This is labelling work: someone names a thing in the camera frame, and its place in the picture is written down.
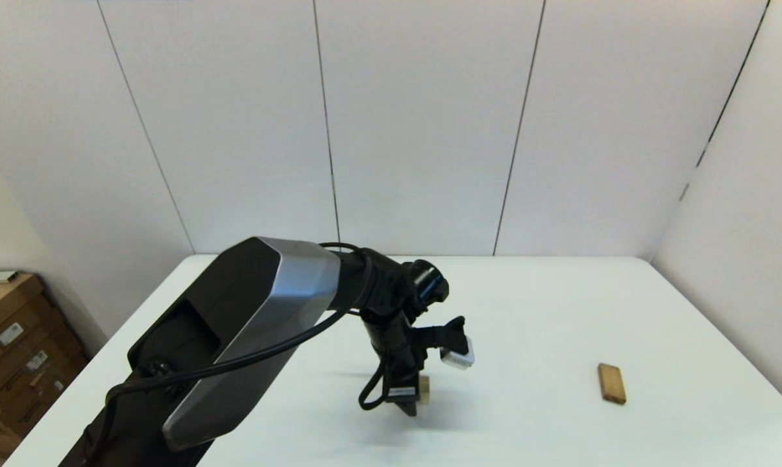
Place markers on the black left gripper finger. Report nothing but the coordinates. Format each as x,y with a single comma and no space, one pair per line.
408,407

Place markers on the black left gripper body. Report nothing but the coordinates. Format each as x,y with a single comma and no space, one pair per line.
398,357

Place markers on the arched wooden building block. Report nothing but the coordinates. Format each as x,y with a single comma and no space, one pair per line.
424,389

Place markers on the rectangular wooden building block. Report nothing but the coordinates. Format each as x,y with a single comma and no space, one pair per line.
612,383

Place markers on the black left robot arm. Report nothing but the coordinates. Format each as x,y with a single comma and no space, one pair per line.
254,305

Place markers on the cardboard box with white label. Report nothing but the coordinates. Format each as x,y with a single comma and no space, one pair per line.
40,383
8,314

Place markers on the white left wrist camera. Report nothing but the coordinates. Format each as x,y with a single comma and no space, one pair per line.
457,358

